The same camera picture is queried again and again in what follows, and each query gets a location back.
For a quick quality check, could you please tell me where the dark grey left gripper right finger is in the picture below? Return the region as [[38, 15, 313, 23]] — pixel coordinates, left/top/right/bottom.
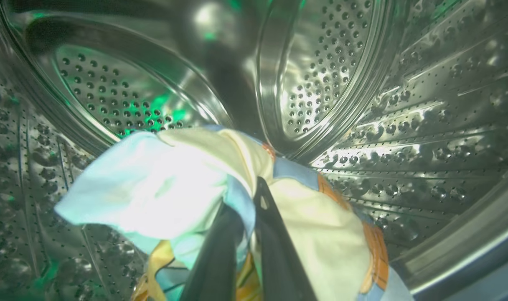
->
[[254, 176, 317, 301]]

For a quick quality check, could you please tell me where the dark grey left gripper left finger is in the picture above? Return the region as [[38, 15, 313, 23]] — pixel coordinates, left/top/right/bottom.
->
[[179, 205, 244, 301]]

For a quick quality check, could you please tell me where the colourful patterned cloth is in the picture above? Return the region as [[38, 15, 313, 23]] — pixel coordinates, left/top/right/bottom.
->
[[54, 128, 372, 301]]

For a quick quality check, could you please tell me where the stainless steel washing machine drum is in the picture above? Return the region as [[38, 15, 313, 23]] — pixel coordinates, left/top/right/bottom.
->
[[0, 0, 508, 301]]

